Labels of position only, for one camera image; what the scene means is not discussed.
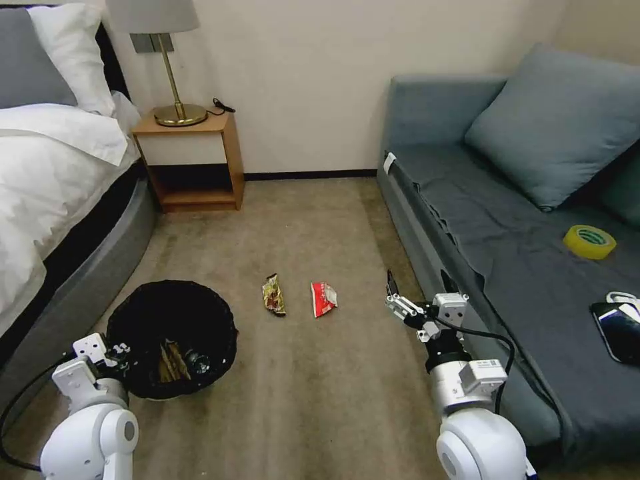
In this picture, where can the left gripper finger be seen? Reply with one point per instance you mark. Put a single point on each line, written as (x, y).
(124, 368)
(121, 348)

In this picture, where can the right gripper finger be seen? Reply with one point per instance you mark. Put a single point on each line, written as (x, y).
(448, 283)
(402, 306)

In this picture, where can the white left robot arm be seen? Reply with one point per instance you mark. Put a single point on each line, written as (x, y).
(95, 430)

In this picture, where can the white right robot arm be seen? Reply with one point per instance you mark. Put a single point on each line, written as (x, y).
(475, 440)

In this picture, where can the black trash bin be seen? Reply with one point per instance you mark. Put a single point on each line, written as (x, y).
(150, 320)

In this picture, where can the brown wrapper in bin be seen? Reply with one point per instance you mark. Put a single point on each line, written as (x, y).
(172, 362)

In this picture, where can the crumpled clear plastic trash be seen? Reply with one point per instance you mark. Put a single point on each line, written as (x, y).
(198, 362)

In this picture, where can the dark grey sofa cover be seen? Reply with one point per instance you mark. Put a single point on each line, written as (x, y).
(520, 260)

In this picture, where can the red white snack wrapper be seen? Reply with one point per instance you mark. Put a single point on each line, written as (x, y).
(324, 299)

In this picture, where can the grey bed base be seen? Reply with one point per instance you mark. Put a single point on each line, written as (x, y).
(95, 260)

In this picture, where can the brown gold snack wrapper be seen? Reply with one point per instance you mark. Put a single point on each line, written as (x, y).
(274, 297)

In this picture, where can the white sofa tag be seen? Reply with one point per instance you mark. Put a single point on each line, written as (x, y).
(389, 163)

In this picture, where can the yellow tape roll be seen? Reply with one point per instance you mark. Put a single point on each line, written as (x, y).
(590, 244)

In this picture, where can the black baseboard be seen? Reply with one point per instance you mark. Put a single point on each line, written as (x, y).
(310, 175)

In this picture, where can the blue grey sofa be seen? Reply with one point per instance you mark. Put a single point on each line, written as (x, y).
(425, 115)

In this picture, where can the small white object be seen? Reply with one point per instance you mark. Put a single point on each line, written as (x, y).
(620, 297)

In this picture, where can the black smartphone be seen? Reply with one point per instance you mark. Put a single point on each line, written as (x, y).
(617, 332)

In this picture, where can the large blue grey cushion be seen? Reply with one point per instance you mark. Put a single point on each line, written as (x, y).
(555, 130)

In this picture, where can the white duvet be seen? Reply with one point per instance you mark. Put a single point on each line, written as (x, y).
(55, 165)

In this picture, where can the teal cushion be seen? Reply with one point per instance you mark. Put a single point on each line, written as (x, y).
(625, 197)

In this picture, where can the wooden nightstand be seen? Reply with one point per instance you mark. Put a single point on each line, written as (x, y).
(185, 150)

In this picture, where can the brass table lamp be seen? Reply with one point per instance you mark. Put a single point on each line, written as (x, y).
(172, 75)

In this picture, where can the black headboard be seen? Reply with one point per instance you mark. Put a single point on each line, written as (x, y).
(115, 65)

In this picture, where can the white pillow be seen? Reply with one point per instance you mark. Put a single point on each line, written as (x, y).
(75, 55)

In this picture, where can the grey pillow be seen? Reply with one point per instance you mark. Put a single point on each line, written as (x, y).
(30, 65)

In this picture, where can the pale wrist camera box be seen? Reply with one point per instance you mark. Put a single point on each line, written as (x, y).
(451, 307)
(90, 346)

